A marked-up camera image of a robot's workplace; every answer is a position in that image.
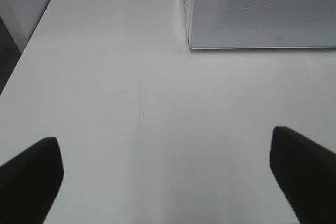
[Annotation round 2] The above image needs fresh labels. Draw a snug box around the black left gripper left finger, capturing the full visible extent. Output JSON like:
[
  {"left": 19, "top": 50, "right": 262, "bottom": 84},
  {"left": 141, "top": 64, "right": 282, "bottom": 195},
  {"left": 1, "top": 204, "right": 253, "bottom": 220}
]
[{"left": 1, "top": 137, "right": 64, "bottom": 223}]

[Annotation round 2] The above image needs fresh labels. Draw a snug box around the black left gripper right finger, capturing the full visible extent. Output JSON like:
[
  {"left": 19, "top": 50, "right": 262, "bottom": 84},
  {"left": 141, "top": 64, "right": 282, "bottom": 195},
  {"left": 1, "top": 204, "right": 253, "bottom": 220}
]
[{"left": 269, "top": 126, "right": 335, "bottom": 223}]

